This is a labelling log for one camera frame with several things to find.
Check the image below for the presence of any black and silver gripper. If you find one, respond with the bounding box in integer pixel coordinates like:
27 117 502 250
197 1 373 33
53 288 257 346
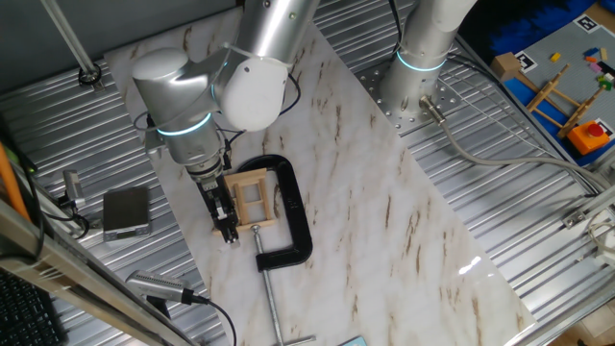
194 171 242 248

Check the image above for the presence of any wooden sliding window sash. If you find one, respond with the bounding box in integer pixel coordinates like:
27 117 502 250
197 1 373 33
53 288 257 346
233 180 271 226

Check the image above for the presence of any silver flexible metal conduit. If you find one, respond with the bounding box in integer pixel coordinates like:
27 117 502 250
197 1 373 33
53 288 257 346
236 153 319 346

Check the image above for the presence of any silver digital scale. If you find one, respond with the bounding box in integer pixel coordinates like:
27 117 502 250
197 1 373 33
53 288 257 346
101 185 154 244

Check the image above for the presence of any marble pattern board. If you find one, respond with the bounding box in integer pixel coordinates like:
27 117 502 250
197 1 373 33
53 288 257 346
103 4 538 346

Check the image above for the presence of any black keyboard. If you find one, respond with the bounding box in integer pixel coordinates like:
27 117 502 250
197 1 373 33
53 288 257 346
0 267 66 346

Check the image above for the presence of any orange tube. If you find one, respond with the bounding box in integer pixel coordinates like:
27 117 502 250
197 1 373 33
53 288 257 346
0 140 32 223

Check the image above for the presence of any tan cardboard box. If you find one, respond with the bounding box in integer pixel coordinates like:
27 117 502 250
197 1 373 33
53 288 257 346
490 51 524 84

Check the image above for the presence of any black white fiducial marker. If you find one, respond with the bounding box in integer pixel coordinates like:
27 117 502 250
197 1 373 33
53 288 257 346
573 12 603 36
594 116 615 141
514 49 540 74

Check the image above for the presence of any wooden folding stand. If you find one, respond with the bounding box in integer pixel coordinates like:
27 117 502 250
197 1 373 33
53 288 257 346
525 62 607 140

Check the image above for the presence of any blue cloth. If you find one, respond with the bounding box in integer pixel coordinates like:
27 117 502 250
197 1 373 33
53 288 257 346
488 0 598 55

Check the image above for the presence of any orange emergency stop button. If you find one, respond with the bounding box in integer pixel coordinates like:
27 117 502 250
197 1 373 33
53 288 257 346
566 120 612 157

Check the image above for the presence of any grey brick baseplate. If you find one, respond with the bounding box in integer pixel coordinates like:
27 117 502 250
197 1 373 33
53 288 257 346
512 12 615 141

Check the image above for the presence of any wooden window frame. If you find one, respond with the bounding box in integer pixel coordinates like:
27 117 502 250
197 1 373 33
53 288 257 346
211 167 281 238

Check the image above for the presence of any thin black camera cable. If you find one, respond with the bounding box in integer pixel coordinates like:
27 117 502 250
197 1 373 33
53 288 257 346
213 122 247 172

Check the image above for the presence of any silver ribbed camera with black cable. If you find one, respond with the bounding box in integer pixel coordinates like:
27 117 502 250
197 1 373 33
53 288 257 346
124 269 238 346

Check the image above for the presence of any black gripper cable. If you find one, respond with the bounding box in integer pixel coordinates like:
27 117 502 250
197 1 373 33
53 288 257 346
277 70 303 117

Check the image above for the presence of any silver ribbed camera on mount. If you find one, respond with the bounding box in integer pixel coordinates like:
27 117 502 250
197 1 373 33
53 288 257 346
56 168 91 240

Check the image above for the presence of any aluminium frame bar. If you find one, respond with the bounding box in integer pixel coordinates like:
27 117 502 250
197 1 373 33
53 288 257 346
0 199 196 346

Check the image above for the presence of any black cable on frame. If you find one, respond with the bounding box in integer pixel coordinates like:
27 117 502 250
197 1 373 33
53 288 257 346
0 112 48 263

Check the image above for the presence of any perforated metal robot base plate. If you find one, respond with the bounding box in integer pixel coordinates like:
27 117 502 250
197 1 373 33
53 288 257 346
357 56 463 135

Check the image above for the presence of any metal pole with black ring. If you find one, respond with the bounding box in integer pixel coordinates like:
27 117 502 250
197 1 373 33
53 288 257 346
39 0 105 93

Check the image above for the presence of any grey robot power cable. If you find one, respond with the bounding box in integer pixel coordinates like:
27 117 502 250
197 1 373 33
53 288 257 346
417 94 615 194

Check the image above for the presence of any small metal corner bracket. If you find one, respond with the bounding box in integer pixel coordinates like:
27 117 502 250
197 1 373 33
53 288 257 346
560 208 591 231

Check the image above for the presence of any white cable bundle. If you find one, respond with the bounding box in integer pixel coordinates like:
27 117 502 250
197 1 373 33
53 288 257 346
586 210 615 271

